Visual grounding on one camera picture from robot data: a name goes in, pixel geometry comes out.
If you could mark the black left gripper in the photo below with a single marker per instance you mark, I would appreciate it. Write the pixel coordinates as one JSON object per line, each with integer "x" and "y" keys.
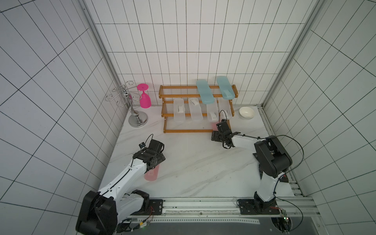
{"x": 160, "y": 158}

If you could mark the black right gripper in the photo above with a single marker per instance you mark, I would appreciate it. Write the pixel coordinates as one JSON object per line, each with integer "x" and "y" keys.
{"x": 219, "y": 136}

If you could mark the pink pencil case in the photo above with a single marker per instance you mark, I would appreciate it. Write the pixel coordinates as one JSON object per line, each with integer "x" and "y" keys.
{"x": 152, "y": 174}
{"x": 213, "y": 125}

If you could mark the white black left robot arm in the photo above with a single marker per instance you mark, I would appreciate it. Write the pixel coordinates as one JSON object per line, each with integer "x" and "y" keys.
{"x": 115, "y": 208}

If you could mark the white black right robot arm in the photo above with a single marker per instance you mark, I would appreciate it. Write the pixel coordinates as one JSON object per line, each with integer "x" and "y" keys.
{"x": 273, "y": 160}

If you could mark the orange wooden two-tier shelf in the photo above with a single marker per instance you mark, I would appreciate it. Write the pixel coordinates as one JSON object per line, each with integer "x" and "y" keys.
{"x": 169, "y": 93}

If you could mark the white ceramic bowl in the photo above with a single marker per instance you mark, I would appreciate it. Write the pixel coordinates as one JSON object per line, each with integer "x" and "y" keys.
{"x": 246, "y": 112}

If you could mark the chrome glass holder stand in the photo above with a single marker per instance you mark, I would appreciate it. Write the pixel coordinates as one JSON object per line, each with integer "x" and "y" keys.
{"x": 125, "y": 98}

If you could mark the magenta plastic goblet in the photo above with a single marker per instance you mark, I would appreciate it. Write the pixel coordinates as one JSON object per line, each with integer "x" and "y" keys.
{"x": 145, "y": 101}

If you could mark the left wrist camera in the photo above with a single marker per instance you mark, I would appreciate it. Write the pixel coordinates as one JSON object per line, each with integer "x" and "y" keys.
{"x": 142, "y": 145}

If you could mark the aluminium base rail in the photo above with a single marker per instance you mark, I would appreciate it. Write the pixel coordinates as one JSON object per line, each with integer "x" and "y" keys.
{"x": 226, "y": 209}

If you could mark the electronics board with wires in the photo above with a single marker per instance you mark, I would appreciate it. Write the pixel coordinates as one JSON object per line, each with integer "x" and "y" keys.
{"x": 283, "y": 223}

